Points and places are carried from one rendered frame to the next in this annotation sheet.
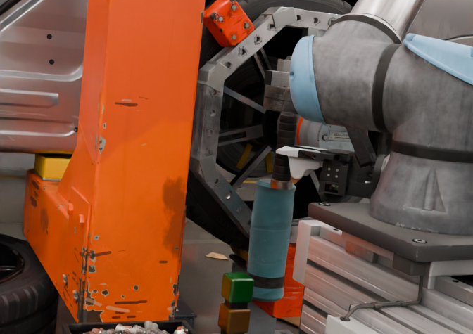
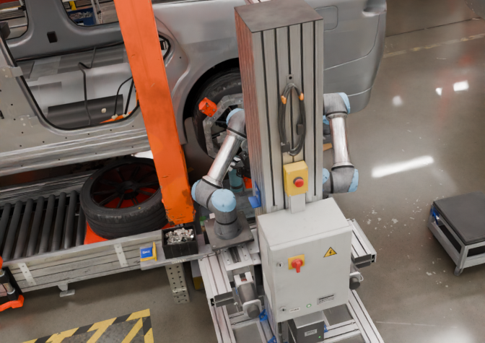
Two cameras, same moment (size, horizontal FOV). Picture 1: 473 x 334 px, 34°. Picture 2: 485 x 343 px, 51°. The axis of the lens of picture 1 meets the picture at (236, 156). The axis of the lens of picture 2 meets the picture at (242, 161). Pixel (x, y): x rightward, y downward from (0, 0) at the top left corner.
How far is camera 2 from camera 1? 2.08 m
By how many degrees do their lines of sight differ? 34
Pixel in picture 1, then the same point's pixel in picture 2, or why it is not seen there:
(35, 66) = not seen: hidden behind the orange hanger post
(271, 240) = (233, 177)
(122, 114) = (164, 179)
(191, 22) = (177, 154)
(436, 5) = not seen: hidden behind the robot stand
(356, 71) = (203, 201)
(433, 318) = (219, 260)
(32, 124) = not seen: hidden behind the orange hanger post
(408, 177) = (216, 226)
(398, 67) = (210, 203)
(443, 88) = (218, 211)
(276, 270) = (237, 184)
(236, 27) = (210, 111)
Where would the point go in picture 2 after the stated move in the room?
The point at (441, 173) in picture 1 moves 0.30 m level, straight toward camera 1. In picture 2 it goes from (222, 227) to (190, 269)
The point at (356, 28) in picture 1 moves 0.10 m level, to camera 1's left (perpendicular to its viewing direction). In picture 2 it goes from (204, 185) to (186, 183)
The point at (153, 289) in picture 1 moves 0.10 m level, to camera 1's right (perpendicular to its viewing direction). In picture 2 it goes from (186, 214) to (201, 215)
